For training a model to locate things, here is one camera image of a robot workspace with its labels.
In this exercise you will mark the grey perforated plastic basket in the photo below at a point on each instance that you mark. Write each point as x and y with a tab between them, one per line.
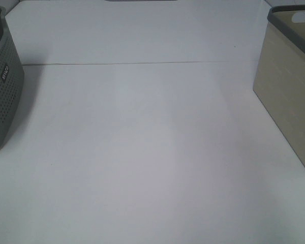
11	78

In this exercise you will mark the beige basket with grey rim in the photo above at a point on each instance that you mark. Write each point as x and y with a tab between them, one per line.
280	77

